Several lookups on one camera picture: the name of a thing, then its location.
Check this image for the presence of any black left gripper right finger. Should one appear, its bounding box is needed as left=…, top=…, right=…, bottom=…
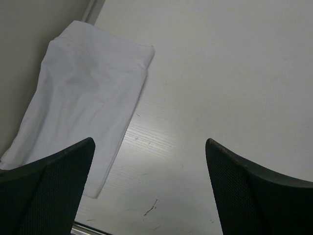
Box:
left=205, top=139, right=313, bottom=235

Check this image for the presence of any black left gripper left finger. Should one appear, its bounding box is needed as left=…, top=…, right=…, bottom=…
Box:
left=0, top=138, right=95, bottom=235

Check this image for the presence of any white skirt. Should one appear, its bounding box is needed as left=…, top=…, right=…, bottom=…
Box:
left=0, top=21, right=155, bottom=198

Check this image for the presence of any aluminium table edge rail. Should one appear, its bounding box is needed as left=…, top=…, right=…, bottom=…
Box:
left=82, top=0, right=104, bottom=25

